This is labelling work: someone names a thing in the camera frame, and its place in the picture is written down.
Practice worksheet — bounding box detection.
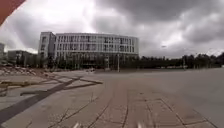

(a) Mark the tall floodlight pole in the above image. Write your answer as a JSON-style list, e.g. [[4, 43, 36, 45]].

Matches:
[[161, 45, 167, 60]]

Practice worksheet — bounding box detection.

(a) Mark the low grey building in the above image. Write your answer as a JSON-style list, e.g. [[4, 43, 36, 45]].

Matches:
[[6, 49, 38, 68]]

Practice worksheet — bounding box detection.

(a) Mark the pale pole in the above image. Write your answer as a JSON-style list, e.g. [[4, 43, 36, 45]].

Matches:
[[116, 53, 121, 73]]

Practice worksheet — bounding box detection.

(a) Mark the large white building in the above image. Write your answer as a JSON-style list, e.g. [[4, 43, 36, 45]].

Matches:
[[38, 31, 140, 70]]

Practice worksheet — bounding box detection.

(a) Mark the dark building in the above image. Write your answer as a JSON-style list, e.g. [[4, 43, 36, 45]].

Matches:
[[0, 42, 6, 62]]

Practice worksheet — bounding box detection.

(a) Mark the row of trees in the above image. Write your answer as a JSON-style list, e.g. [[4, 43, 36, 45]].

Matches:
[[0, 51, 224, 71]]

